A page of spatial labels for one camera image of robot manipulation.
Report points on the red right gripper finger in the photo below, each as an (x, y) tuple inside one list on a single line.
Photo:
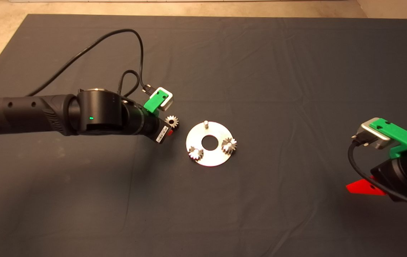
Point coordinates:
[(362, 187)]

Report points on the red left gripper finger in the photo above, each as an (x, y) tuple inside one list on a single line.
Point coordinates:
[(170, 132)]

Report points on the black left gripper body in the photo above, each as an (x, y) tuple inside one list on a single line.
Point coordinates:
[(158, 131)]

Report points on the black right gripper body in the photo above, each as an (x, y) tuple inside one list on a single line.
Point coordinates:
[(389, 182)]

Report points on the small steel planetary gear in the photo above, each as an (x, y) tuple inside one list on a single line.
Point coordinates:
[(172, 122), (229, 145), (196, 153)]

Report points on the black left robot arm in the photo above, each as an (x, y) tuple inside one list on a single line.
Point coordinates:
[(99, 114)]

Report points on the round metal carrier plate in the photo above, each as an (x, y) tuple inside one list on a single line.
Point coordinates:
[(210, 159)]

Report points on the dark grey table cloth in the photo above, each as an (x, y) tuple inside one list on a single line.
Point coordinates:
[(296, 71)]

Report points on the green left camera mount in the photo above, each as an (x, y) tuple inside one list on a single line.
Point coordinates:
[(155, 101)]

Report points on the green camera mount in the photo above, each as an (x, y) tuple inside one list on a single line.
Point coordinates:
[(155, 101), (401, 137)]

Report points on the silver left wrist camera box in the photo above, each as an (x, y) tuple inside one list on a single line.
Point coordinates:
[(167, 101)]

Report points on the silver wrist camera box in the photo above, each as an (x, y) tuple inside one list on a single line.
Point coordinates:
[(167, 101), (371, 132)]

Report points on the green right camera mount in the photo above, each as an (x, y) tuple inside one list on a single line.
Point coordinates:
[(401, 137)]

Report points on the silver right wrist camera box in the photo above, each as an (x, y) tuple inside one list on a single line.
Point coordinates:
[(371, 132)]

